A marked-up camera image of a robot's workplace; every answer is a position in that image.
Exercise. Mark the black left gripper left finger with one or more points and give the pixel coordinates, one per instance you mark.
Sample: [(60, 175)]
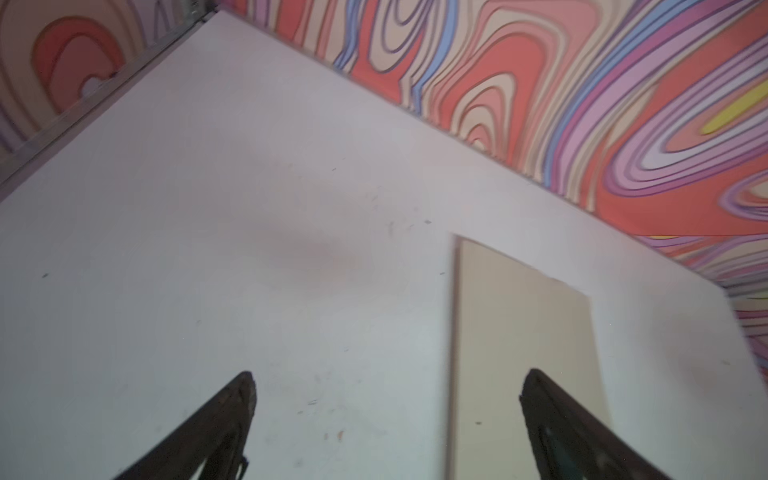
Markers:
[(210, 443)]

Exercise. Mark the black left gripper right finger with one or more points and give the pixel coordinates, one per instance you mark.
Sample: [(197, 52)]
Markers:
[(568, 442)]

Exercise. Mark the aluminium frame rail left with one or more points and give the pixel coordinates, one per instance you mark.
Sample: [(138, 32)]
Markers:
[(62, 60)]

